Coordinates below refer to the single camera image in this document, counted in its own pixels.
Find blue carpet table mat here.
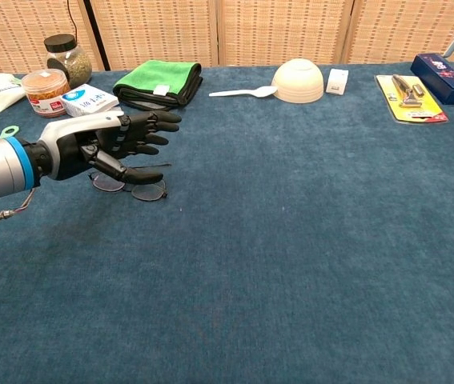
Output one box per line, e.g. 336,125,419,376
0,62,454,384

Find green folded towel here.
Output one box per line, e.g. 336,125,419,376
112,59,204,112

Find white plastic spoon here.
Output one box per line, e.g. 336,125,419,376
208,85,279,99

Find small white box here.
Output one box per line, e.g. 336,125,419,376
324,67,350,97

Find black hanging cable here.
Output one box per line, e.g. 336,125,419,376
67,0,81,38

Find bamboo folding screen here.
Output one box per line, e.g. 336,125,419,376
0,0,454,75

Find yellow razor blister pack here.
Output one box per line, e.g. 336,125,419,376
374,73,450,125

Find glass jar black lid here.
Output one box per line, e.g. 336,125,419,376
43,33,93,90

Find white blue carton box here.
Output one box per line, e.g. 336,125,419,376
60,83,122,118

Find cream upturned bowl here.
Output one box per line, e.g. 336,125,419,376
271,58,326,105

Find black tripod stand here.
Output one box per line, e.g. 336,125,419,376
77,0,112,72

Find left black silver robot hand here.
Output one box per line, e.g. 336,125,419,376
24,110,183,186

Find black wire-frame eyeglasses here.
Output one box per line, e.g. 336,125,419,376
87,162,173,202

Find dark blue toothpaste box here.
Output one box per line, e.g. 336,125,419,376
410,53,454,106

